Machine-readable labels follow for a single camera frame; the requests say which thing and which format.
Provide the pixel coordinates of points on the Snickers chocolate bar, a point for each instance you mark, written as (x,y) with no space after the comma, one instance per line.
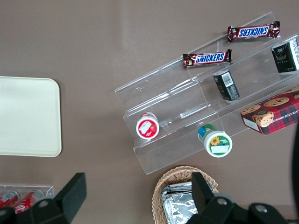
(253,32)
(208,58)

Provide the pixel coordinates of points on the small black carton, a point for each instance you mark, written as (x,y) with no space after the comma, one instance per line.
(285,58)
(225,87)

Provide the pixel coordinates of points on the clear acrylic stepped stand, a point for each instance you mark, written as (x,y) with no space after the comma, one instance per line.
(168,98)

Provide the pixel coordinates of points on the red tartan cookie box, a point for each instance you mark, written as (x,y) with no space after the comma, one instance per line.
(273,114)

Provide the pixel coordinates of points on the green lid yogurt cup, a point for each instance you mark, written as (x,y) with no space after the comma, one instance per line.
(218,144)

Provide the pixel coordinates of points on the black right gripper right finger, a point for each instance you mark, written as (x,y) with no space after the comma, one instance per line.
(203,196)

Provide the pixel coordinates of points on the red lid yogurt cup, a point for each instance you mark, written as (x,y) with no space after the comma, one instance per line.
(147,128)

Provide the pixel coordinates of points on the clear acrylic bottle rack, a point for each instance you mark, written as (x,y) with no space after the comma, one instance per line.
(47,189)

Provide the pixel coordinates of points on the red cola bottle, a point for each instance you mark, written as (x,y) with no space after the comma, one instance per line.
(8,198)
(29,201)

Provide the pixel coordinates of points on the silver foil packet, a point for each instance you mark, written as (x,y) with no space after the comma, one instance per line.
(172,187)
(180,210)

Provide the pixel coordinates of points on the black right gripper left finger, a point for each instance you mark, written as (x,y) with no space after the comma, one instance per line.
(70,193)

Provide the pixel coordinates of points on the oval tan wicker basket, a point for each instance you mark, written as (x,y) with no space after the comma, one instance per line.
(177,175)

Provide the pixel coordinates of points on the beige plastic tray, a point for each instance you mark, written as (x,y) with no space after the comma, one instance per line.
(28,116)

